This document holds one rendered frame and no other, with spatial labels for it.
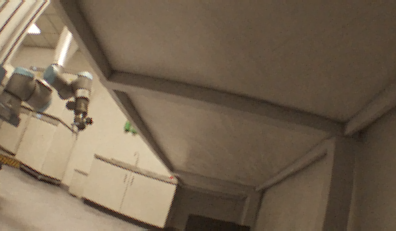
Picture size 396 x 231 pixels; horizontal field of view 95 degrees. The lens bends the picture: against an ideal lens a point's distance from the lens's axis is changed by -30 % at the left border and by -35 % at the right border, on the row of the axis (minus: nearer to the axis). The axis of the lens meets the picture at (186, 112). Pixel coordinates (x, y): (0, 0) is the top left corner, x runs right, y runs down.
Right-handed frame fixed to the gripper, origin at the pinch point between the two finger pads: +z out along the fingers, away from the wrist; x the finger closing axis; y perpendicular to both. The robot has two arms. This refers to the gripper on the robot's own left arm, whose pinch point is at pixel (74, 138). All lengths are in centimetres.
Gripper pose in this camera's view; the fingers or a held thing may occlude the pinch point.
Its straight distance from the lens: 119.2
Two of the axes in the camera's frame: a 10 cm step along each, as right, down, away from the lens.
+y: 9.9, -1.2, 0.5
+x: 0.2, 5.0, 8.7
